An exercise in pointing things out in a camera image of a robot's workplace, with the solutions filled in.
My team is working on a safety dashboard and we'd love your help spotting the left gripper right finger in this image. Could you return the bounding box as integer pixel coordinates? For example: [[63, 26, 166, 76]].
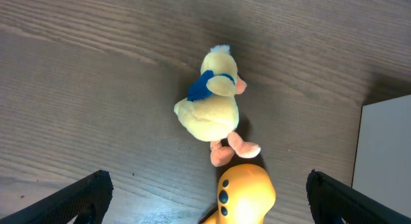
[[306, 170, 410, 224]]

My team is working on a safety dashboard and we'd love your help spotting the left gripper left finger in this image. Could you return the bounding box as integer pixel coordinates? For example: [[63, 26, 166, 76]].
[[1, 170, 114, 224]]

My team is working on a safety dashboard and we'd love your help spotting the yellow plush duck toy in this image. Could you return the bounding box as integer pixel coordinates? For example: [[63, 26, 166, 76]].
[[174, 44, 261, 167]]

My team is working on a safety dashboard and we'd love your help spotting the white cardboard box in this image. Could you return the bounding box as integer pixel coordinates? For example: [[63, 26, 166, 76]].
[[353, 95, 410, 217]]

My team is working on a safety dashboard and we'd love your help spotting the orange rubber dinosaur toy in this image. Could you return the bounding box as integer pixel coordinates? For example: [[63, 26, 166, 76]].
[[204, 164, 276, 224]]

